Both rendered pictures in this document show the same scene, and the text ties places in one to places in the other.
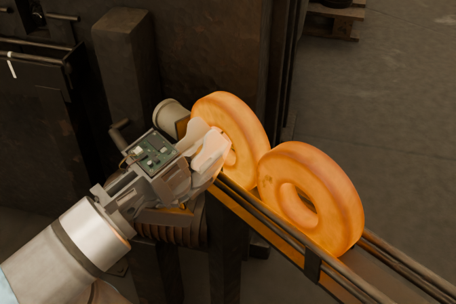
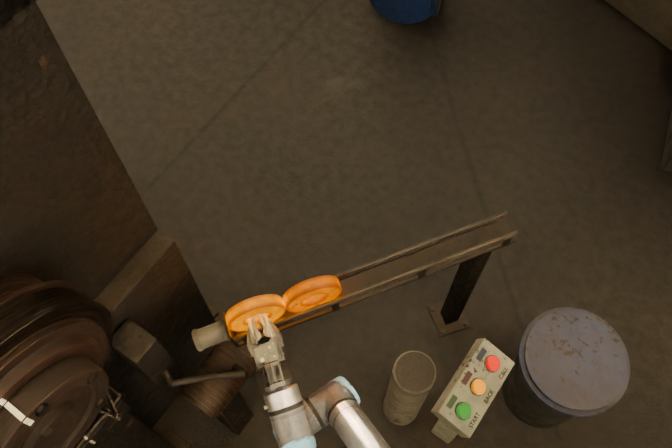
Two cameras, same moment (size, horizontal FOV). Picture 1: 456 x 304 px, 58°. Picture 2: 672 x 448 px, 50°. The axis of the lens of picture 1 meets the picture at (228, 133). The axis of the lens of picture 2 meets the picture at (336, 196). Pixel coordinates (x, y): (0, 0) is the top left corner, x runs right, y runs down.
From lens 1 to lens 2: 1.46 m
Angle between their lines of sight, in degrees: 44
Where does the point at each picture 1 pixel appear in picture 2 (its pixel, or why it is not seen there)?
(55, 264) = (299, 415)
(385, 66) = not seen: hidden behind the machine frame
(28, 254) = (289, 427)
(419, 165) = (202, 150)
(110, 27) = (143, 349)
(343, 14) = not seen: outside the picture
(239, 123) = (268, 304)
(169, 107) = (202, 336)
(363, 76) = not seen: hidden behind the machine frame
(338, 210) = (334, 286)
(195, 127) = (252, 326)
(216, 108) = (250, 311)
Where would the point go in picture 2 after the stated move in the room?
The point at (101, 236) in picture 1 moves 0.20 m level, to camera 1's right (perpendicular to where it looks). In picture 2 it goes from (294, 391) to (324, 318)
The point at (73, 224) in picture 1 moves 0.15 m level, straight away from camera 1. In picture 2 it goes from (285, 402) to (224, 414)
